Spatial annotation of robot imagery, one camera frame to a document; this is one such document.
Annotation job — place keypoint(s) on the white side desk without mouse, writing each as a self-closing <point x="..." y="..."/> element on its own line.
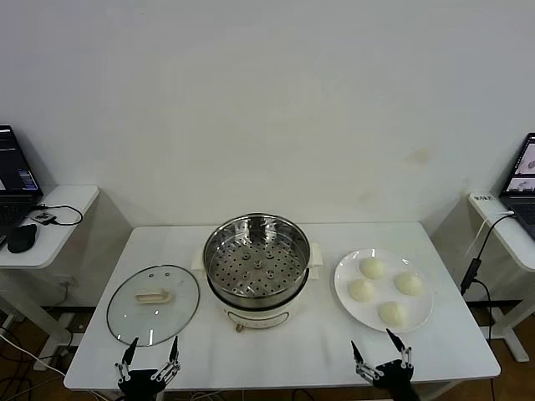
<point x="518" y="250"/>

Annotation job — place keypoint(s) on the cream electric cooker pot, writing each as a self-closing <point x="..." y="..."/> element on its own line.
<point x="259" y="315"/>

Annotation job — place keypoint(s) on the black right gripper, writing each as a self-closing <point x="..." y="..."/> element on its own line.
<point x="395" y="376"/>

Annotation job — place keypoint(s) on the black computer mouse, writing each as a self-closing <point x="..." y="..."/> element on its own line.
<point x="21" y="240"/>

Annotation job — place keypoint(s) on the small black hub box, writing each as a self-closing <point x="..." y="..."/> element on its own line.
<point x="42" y="217"/>

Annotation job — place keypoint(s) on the grey laptop with image windows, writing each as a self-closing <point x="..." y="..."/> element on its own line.
<point x="522" y="175"/>

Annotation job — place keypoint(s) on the white steamed baozi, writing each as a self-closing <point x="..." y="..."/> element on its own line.
<point x="361" y="290"/>
<point x="373" y="268"/>
<point x="393" y="313"/>
<point x="409" y="284"/>

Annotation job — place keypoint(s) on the perforated steel steamer basket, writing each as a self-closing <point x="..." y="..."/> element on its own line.
<point x="259" y="275"/>

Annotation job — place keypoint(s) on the white side desk holding mouse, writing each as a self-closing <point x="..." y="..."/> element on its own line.
<point x="42" y="250"/>

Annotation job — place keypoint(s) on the white wall outlet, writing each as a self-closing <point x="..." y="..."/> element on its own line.
<point x="67" y="280"/>

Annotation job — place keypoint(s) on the white round plate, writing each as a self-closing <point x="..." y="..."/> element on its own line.
<point x="355" y="311"/>

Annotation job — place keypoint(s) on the black laptop with code screen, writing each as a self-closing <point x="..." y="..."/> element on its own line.
<point x="12" y="167"/>

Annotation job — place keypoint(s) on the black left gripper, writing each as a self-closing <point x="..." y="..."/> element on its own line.
<point x="140" y="384"/>

